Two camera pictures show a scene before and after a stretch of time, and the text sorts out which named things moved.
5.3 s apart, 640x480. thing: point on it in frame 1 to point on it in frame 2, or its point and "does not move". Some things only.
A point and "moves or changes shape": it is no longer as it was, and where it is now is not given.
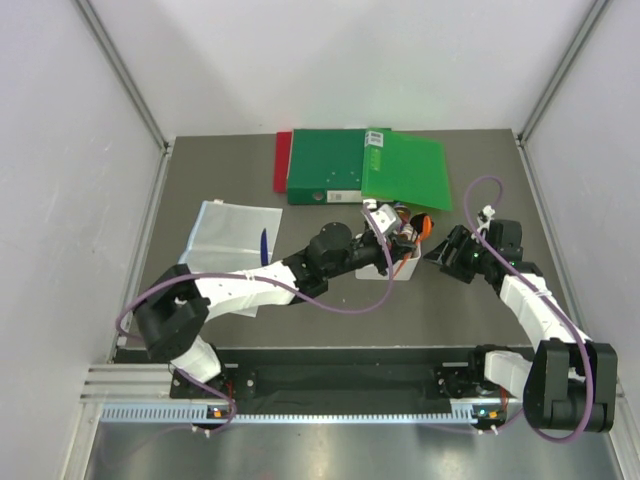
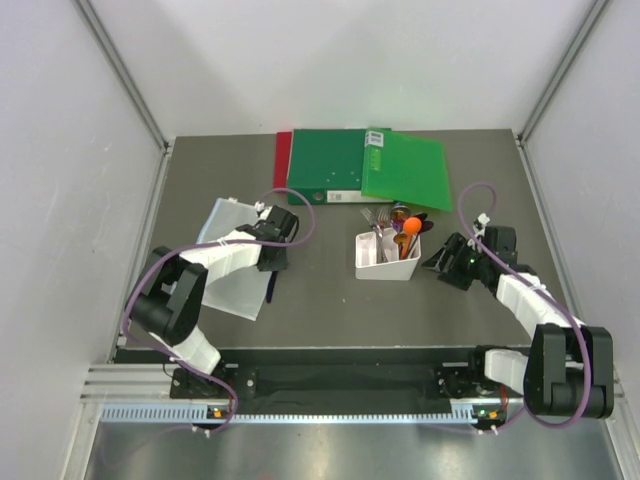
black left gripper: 398,247 to 279,265
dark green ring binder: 326,166 does not move
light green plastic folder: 405,168 does not move
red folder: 282,154 does not move
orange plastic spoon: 426,228 moves or changes shape
